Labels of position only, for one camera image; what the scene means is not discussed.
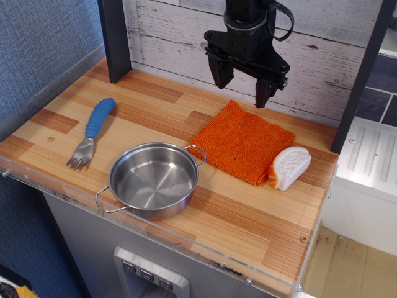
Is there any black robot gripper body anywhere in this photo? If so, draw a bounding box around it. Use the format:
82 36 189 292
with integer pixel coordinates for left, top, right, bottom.
204 21 290 90

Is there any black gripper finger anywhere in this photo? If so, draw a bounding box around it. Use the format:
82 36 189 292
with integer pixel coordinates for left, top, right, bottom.
255 78 277 108
208 56 234 89

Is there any salmon sushi toy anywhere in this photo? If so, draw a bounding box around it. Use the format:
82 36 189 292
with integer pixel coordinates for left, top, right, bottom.
268 147 311 191

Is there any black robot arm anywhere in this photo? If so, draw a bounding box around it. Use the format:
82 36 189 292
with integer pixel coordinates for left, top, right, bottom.
204 1 295 108

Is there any orange knitted cloth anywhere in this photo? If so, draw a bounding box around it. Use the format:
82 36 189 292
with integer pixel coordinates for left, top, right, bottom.
188 101 295 186

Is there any stainless steel pot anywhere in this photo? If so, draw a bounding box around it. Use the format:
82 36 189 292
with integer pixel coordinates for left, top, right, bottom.
95 142 207 220

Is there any white ribbed box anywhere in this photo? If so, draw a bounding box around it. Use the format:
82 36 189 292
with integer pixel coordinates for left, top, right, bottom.
321 117 396 255

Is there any grey toy kitchen cabinet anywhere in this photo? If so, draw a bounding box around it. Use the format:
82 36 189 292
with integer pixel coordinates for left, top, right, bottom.
44 194 269 297

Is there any silver button panel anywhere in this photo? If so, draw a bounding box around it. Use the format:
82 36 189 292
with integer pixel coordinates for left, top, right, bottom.
113 246 190 297

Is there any yellow object at corner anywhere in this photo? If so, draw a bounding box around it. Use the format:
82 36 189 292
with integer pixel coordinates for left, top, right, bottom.
1 282 38 298

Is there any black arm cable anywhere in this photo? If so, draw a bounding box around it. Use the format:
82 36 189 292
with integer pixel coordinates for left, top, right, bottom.
265 0 294 42

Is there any dark grey right post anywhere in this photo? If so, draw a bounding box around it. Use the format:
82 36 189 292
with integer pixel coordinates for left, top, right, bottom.
331 0 396 154

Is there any dark grey post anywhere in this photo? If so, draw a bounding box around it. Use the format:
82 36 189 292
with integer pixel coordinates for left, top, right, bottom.
97 0 132 83
331 0 396 154

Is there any dark grey left post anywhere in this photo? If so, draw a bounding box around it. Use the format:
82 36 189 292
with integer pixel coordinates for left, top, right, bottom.
97 0 132 83

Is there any blue handled metal fork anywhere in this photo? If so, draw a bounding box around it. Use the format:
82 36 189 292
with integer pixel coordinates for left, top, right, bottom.
66 98 115 169

